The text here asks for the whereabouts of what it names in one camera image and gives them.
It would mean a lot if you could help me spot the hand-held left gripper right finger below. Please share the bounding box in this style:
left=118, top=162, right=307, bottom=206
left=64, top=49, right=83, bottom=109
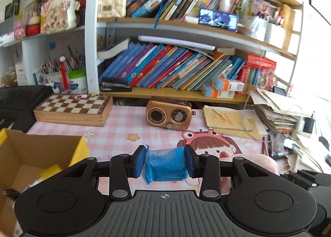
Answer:
left=184, top=144, right=285, bottom=199

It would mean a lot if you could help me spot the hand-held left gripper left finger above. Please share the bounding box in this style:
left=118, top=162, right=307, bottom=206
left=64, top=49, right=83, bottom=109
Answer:
left=52, top=145, right=146, bottom=200

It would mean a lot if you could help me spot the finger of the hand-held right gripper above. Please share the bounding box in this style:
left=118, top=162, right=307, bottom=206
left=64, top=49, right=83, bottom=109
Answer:
left=281, top=168, right=331, bottom=191

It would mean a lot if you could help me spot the blue packet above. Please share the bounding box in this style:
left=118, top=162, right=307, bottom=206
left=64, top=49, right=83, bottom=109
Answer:
left=143, top=144, right=190, bottom=185

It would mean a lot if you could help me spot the yellow cardboard box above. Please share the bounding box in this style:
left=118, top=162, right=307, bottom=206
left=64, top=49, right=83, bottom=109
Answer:
left=0, top=128, right=90, bottom=237

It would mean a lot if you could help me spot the black binder clip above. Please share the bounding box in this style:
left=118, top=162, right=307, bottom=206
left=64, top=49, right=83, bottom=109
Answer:
left=2, top=188, right=21, bottom=197

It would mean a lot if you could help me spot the pink checkered desktop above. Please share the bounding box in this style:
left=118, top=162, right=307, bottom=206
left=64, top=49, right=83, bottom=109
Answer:
left=26, top=105, right=331, bottom=196

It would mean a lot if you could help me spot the loose pile of papers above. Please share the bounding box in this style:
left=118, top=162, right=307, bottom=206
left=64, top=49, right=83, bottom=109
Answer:
left=283, top=134, right=331, bottom=175

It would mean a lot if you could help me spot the pink plush toy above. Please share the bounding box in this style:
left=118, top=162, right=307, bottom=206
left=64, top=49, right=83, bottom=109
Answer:
left=225, top=153, right=280, bottom=175

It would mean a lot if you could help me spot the brown retro radio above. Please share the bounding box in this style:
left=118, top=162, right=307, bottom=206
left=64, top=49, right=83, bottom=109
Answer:
left=145, top=97, right=193, bottom=129

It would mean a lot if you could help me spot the black power adapter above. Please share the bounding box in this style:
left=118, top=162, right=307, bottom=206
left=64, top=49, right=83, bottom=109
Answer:
left=304, top=117, right=315, bottom=134

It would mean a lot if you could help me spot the tan paper envelope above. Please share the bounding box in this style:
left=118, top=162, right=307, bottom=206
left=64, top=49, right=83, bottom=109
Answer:
left=203, top=105, right=268, bottom=140

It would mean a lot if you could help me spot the orange white carton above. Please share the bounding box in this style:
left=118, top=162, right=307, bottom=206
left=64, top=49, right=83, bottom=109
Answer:
left=202, top=84, right=236, bottom=98
left=212, top=78, right=245, bottom=91

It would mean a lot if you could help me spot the stack of folded papers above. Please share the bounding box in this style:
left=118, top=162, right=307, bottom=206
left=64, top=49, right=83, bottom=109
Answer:
left=249, top=88, right=311, bottom=134

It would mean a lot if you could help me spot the black stapler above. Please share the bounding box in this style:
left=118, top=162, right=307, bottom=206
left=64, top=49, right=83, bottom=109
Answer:
left=100, top=77, right=132, bottom=93

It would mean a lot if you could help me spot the wooden chess box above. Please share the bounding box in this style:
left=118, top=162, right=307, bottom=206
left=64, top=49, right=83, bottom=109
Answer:
left=33, top=93, right=113, bottom=127

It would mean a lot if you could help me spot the row of blue books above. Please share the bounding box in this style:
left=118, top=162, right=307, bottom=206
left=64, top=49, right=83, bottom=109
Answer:
left=100, top=42, right=246, bottom=91

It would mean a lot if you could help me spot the white tub green lid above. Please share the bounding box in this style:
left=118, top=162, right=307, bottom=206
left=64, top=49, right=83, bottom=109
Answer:
left=68, top=69, right=87, bottom=94

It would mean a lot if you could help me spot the red santa pen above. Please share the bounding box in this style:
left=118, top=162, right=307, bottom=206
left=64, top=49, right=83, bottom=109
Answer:
left=59, top=56, right=70, bottom=90

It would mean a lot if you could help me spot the red boxed book set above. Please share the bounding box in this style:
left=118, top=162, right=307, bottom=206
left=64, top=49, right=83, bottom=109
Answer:
left=239, top=54, right=277, bottom=90

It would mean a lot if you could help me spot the white light bar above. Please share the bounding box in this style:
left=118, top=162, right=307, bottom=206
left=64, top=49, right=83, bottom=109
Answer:
left=138, top=35, right=216, bottom=51

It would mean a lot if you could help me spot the pen holder with pens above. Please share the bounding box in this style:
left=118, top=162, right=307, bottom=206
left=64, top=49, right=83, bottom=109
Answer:
left=39, top=55, right=68, bottom=92

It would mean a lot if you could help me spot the black electronic keyboard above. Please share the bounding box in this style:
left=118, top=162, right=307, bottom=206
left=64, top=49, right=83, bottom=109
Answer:
left=0, top=85, right=53, bottom=133

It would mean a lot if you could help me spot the white desk organizer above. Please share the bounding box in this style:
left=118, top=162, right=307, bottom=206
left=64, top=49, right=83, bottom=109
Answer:
left=266, top=22, right=286, bottom=49

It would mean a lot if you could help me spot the white box red label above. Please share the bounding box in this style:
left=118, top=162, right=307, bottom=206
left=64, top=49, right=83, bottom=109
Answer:
left=14, top=61, right=28, bottom=86

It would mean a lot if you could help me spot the white cubby shelf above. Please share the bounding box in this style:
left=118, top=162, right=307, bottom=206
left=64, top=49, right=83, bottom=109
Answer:
left=0, top=26, right=88, bottom=93

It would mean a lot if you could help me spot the red round doll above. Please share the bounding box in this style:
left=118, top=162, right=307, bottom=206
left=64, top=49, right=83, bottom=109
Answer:
left=27, top=13, right=42, bottom=36

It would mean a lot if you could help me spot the white floral figure ornament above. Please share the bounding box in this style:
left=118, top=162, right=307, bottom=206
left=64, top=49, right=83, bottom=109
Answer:
left=41, top=0, right=78, bottom=33

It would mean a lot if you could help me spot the small pink box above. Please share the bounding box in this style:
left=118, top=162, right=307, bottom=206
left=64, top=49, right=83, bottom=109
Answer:
left=13, top=25, right=26, bottom=40

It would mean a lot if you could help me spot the wooden bookshelf white frame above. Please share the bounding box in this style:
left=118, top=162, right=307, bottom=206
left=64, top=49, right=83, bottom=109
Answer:
left=85, top=0, right=311, bottom=104

